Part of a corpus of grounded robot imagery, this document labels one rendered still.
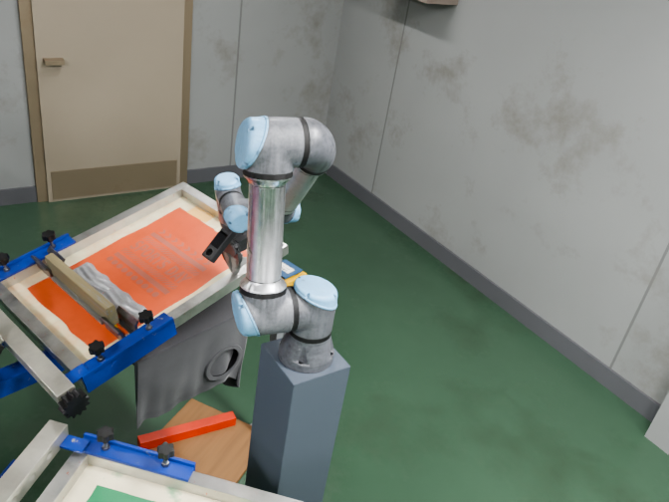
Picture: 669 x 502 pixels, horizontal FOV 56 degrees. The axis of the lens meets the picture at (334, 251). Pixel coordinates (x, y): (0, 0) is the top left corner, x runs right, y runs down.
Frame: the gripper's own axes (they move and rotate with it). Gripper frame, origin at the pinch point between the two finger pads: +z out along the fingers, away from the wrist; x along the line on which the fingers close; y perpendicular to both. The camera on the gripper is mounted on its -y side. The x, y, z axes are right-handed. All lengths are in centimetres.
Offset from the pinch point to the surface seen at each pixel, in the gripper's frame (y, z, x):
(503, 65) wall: 262, 28, 51
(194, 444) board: -11, 117, 32
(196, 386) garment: -18, 47, 7
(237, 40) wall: 212, 51, 250
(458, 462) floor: 75, 139, -57
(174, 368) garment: -24.9, 29.2, 5.1
